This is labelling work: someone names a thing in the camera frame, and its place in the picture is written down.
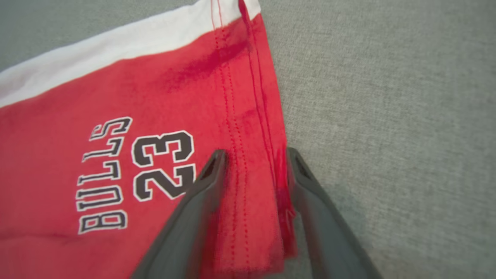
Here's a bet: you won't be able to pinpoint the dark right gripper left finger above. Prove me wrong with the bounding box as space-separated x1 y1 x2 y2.
130 149 229 279

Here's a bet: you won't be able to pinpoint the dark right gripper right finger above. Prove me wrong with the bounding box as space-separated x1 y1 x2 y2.
286 147 384 279

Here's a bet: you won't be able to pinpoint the red white basketball shorts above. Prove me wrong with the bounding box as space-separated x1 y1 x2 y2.
0 0 300 279

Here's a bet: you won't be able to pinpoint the grey fabric sofa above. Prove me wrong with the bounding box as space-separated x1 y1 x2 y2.
0 0 496 279

